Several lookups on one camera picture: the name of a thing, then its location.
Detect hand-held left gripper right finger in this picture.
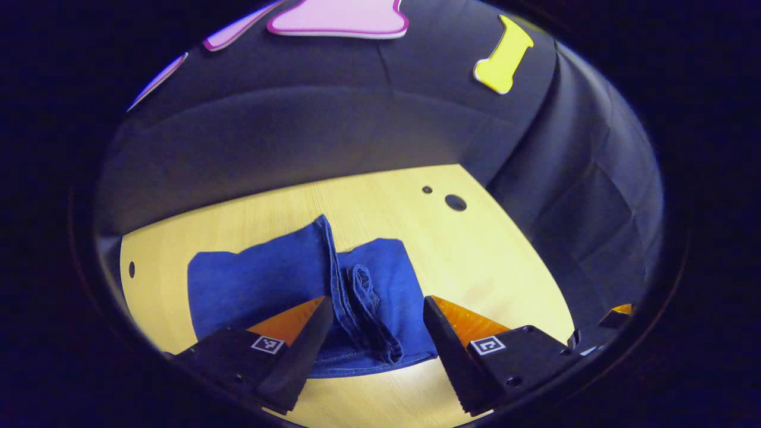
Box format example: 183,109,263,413
423,295,581,417

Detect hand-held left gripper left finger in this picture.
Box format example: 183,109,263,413
168,295,335,416

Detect blue denim jeans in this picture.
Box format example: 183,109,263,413
187,214,442,380

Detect black backdrop cloth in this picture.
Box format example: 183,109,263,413
95,0,664,333

